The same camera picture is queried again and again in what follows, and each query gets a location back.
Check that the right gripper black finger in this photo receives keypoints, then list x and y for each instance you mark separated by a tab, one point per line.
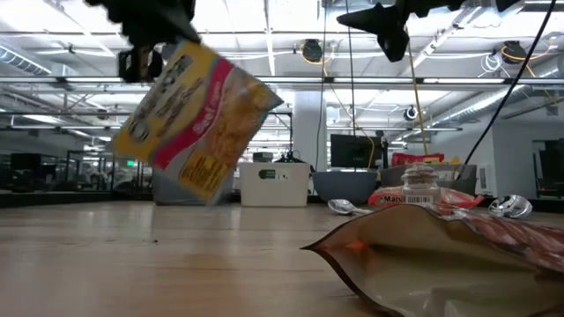
374	19
394	46

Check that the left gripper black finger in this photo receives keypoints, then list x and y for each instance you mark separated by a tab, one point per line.
163	33
128	66

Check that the yellow blue ramen packet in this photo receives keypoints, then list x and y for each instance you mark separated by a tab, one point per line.
198	123

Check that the black ceiling spotlight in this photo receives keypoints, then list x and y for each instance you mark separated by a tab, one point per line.
313	50
410	113
514	52

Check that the black computer monitor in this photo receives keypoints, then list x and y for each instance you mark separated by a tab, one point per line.
354	152

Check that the white square pillar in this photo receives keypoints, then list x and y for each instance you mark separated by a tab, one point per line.
308	132

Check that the dark screen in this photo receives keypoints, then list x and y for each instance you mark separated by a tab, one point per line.
26	161

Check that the small cork-stoppered glass jar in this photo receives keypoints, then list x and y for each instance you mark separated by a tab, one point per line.
420	185

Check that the blue bowl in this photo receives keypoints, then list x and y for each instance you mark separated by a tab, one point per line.
343	187

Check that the orange ramen packet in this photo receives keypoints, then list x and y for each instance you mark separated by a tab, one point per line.
462	200

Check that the white plastic bin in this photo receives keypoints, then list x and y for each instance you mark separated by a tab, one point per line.
291	189

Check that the black cabinet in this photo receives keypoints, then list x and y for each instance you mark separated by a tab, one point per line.
551	167

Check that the brown orange snack pouch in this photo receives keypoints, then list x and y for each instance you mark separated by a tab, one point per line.
440	273

